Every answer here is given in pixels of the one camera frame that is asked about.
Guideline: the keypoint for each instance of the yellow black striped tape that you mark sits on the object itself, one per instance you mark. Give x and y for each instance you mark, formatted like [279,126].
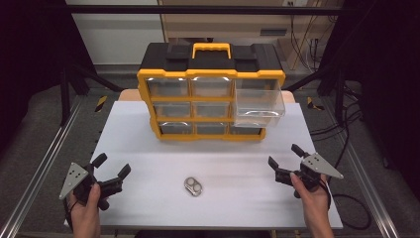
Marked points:
[101,103]
[312,104]

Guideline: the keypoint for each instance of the person's left hand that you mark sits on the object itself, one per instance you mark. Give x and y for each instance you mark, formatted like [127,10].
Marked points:
[84,214]

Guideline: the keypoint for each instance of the aluminium frame rail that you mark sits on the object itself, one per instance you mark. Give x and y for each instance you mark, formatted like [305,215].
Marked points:
[369,191]
[43,158]

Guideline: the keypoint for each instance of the black frame strut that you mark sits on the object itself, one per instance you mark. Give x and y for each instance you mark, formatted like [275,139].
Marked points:
[339,95]
[65,95]

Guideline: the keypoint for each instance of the dark curtain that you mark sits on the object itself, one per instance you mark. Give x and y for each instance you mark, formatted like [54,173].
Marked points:
[29,59]
[389,82]

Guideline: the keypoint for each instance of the yellow black organizer cabinet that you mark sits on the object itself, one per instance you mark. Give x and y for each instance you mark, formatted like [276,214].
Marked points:
[211,67]

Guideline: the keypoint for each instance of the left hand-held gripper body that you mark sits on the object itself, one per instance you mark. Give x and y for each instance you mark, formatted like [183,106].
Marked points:
[77,180]

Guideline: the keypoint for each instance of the person's right hand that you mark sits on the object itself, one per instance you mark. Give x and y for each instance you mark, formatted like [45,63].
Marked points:
[315,203]

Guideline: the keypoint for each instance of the group of clear organizer drawers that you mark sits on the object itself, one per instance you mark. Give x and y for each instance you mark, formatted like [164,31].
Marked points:
[168,86]

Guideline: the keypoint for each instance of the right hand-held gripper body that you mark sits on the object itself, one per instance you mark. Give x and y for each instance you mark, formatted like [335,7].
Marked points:
[317,165]

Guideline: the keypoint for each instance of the clear plastic drawer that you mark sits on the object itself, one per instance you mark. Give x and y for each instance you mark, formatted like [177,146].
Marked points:
[259,100]

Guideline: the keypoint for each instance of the black horizontal frame bar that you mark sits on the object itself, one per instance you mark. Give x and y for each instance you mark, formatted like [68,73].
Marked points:
[204,9]

